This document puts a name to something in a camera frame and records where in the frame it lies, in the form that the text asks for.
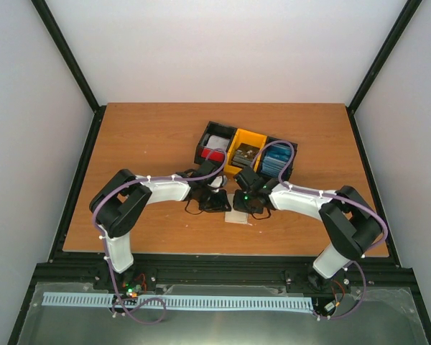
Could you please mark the yellow middle card bin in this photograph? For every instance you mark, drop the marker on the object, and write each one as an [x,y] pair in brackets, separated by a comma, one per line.
[248,137]

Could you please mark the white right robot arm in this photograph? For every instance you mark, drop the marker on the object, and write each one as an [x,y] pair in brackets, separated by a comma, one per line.
[352,226]

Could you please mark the black card bin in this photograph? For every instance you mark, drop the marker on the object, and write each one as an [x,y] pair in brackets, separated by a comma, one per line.
[286,174]
[217,129]

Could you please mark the red and white card stack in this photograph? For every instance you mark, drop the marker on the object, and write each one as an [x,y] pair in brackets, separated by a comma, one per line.
[214,145]

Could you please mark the grey card stack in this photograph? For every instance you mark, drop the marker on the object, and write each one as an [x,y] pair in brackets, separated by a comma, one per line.
[244,155]

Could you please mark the black left frame post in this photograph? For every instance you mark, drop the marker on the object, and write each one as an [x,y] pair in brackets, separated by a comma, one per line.
[66,53]

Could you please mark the beige card holder wallet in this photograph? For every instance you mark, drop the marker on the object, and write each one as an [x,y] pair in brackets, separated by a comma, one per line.
[233,216]

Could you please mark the metal front plate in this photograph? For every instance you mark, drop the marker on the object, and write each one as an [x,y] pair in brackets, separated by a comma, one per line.
[374,316]

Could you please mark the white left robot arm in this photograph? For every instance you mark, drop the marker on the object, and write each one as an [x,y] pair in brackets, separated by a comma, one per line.
[119,204]

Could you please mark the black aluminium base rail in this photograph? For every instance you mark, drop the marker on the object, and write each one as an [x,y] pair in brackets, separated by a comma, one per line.
[294,274]

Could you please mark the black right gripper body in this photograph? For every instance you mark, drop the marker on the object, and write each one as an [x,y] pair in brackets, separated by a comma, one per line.
[245,205]

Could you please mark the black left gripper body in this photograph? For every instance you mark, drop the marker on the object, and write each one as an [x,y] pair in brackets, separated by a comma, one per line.
[208,203]

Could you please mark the light blue cable duct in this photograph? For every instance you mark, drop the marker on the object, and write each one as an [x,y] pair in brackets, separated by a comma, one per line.
[187,302]

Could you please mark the black right frame post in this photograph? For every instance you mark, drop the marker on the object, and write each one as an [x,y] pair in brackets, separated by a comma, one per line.
[402,21]

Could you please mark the black frame post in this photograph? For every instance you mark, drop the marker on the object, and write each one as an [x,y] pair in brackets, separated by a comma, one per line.
[66,53]
[402,21]

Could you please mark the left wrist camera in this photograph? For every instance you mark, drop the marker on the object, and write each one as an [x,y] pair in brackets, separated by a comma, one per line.
[219,182]

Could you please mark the blue card stack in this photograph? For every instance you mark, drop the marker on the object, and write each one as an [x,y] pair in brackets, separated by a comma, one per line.
[275,158]

